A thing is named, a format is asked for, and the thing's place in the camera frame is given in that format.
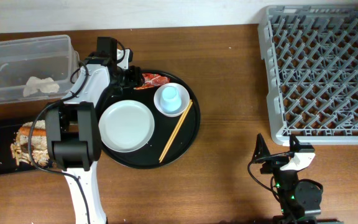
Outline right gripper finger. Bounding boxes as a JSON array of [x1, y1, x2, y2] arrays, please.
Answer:
[[289, 134, 313, 152], [252, 133, 270, 163]]

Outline red snack wrapper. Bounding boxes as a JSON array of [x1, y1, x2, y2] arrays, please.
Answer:
[[134, 73, 170, 90]]

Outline grey-white plate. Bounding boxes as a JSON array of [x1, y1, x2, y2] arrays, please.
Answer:
[[99, 100, 155, 153]]

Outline white tissue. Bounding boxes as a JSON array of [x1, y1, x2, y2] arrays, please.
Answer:
[[23, 77, 60, 97]]

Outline orange carrot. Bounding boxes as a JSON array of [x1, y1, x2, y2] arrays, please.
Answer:
[[19, 126, 46, 136]]

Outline rice and peanut scraps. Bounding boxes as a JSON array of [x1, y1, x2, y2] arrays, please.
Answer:
[[10, 120, 49, 167]]

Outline brown food lump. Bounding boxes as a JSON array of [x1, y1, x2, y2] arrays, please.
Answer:
[[21, 143, 29, 154]]

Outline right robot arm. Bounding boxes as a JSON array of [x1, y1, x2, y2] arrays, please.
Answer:
[[247, 133, 340, 224]]

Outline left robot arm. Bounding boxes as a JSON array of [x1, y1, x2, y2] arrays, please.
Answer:
[[45, 48, 144, 223]]

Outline grey dishwasher rack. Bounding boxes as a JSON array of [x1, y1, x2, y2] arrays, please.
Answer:
[[258, 5, 358, 146]]

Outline white bowl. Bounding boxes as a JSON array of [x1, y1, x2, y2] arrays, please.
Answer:
[[154, 83, 190, 117]]

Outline light blue cup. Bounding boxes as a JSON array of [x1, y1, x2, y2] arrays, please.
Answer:
[[160, 86, 181, 113]]

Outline round black serving tray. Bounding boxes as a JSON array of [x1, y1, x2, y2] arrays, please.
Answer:
[[96, 70, 201, 169]]

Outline clear plastic bin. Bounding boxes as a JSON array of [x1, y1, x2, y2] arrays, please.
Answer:
[[0, 35, 79, 104]]

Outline black rectangular tray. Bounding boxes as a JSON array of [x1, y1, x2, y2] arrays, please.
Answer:
[[0, 117, 36, 175]]

